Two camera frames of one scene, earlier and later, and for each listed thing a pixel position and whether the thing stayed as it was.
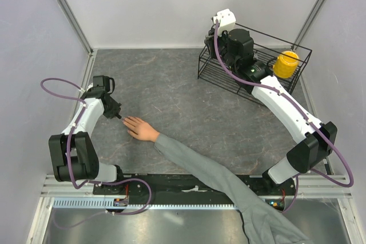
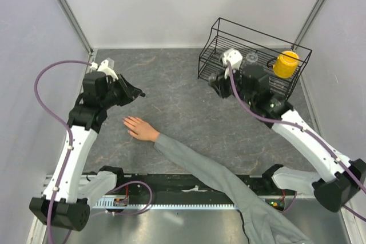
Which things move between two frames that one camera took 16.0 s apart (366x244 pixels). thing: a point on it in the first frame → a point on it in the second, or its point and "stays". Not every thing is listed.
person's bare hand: x=140 y=129 stays
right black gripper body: x=222 y=40 → x=229 y=85
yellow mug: x=284 y=67 stays
